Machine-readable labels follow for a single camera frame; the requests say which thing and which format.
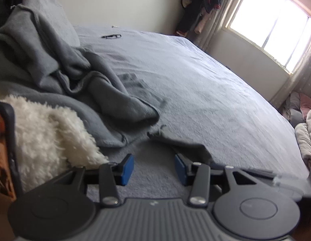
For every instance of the folded grey pink duvet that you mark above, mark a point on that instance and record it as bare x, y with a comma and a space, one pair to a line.
304, 140

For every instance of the dark-edged orange panel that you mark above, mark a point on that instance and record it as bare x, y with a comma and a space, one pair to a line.
2, 155

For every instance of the grey folded blanket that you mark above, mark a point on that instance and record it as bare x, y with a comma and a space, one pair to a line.
293, 110

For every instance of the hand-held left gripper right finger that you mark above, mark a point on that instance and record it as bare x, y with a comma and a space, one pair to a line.
181, 169

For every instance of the light grey knit sweater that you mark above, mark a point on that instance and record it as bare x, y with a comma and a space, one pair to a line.
32, 55

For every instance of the pink hanging garment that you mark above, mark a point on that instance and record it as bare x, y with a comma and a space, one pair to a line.
201, 23

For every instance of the dark hanging jacket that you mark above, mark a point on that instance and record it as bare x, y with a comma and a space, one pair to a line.
195, 2

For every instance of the white fluffy garment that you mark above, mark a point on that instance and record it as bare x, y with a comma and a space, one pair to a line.
45, 135

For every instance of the black eyeglasses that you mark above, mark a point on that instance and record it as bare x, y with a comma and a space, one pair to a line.
111, 36

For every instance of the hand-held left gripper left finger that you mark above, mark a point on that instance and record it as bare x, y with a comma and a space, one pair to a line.
127, 170

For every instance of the dark cloth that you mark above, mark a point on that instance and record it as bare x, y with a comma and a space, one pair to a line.
3, 7

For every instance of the dark grey-green shirt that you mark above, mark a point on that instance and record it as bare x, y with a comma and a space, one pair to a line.
190, 148

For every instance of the grey star-print curtain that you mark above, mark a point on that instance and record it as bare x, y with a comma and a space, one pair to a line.
295, 82
225, 10

